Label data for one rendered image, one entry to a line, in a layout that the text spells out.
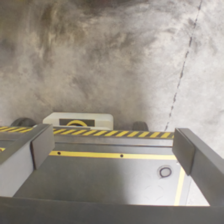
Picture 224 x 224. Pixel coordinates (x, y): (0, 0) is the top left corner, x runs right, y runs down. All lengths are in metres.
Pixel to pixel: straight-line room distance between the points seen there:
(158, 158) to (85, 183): 0.21
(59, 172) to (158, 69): 0.52
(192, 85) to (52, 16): 0.63
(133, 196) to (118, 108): 0.36
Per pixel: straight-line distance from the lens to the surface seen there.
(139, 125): 0.61
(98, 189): 0.48
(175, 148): 0.17
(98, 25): 0.70
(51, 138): 0.17
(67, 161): 0.44
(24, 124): 0.70
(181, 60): 0.72
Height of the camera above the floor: 0.67
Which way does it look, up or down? 74 degrees down
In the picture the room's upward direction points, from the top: 172 degrees counter-clockwise
